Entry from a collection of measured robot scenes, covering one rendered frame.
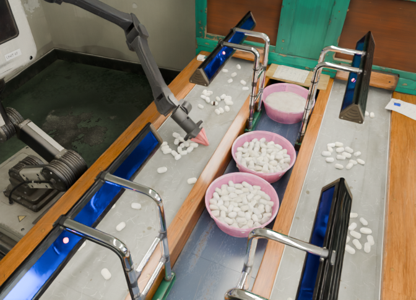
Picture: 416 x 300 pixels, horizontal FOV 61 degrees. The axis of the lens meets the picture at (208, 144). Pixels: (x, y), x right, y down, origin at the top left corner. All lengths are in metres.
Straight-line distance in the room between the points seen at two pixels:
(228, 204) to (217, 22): 1.18
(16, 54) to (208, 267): 0.98
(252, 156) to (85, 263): 0.77
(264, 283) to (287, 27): 1.35
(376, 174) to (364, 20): 0.78
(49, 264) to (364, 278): 0.90
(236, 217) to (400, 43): 1.21
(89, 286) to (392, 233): 0.99
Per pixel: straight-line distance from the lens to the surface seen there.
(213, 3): 2.11
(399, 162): 1.64
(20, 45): 1.41
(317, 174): 1.49
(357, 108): 1.25
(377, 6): 1.94
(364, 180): 1.53
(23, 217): 1.79
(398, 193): 1.50
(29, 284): 0.84
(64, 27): 3.78
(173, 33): 3.18
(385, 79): 2.03
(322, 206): 0.93
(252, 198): 1.35
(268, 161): 1.49
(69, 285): 1.21
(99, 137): 2.82
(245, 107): 1.73
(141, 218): 1.29
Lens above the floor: 1.76
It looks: 41 degrees down
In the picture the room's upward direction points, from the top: 1 degrees clockwise
